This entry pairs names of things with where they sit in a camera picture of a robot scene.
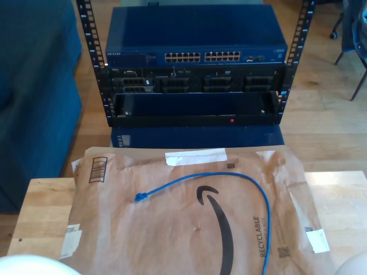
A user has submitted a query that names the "blue sofa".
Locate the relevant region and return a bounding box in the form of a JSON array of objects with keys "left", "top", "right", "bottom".
[{"left": 0, "top": 0, "right": 84, "bottom": 214}]

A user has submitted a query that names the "blue network switch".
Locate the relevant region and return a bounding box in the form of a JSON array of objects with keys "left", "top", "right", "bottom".
[{"left": 104, "top": 5, "right": 288, "bottom": 66}]

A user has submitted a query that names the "dark blue equipment case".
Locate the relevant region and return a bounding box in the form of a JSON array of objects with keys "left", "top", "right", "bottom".
[{"left": 110, "top": 125, "right": 285, "bottom": 150}]

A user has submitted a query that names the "black rack frame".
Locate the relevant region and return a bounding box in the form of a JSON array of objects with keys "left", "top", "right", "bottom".
[{"left": 75, "top": 0, "right": 316, "bottom": 128}]

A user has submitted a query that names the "brown paper mailer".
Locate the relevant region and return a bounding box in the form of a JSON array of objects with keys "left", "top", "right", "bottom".
[{"left": 57, "top": 146, "right": 337, "bottom": 275}]

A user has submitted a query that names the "dark office chair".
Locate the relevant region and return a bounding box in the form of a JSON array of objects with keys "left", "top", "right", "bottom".
[{"left": 329, "top": 0, "right": 367, "bottom": 103}]

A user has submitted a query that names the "blue network cable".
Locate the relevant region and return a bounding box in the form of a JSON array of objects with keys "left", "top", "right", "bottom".
[{"left": 131, "top": 171, "right": 272, "bottom": 275}]

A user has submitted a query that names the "black rack server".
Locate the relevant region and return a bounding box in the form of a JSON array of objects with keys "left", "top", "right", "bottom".
[{"left": 97, "top": 64, "right": 287, "bottom": 95}]

